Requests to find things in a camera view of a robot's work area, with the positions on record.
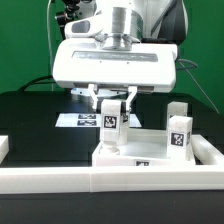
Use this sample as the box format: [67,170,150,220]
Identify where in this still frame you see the black cable bundle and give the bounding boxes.
[18,75,54,93]

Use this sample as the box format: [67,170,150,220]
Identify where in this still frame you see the white square tabletop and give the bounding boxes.
[91,127,197,167]

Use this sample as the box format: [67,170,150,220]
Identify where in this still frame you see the grey thin cable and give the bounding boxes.
[176,58,224,118]

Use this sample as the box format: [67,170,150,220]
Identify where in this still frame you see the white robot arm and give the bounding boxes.
[53,0,188,116]

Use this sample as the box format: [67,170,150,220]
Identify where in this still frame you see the white marker sheet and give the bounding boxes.
[55,113,141,128]

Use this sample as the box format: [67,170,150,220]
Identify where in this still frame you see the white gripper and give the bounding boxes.
[53,15,178,123]

